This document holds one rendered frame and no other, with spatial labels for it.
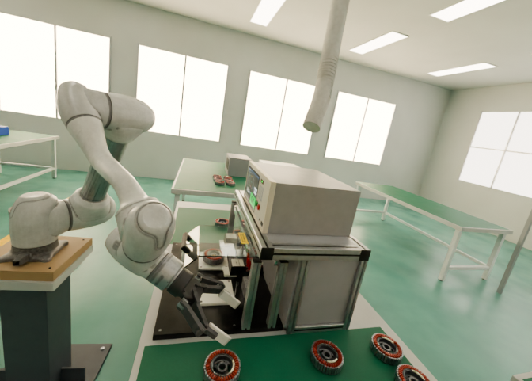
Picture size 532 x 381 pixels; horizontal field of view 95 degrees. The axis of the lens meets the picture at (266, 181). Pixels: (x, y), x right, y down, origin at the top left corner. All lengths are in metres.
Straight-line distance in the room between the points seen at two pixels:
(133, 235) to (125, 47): 5.46
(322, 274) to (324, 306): 0.15
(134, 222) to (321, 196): 0.67
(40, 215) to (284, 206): 1.03
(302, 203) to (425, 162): 7.71
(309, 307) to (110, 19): 5.79
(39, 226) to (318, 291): 1.19
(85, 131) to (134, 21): 5.12
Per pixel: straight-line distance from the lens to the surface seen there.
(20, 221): 1.43
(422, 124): 8.20
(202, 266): 1.33
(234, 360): 0.95
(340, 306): 1.16
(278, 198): 0.91
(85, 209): 1.42
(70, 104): 1.02
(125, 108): 1.07
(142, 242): 0.59
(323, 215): 1.01
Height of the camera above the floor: 1.51
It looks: 13 degrees down
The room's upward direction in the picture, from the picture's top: 10 degrees clockwise
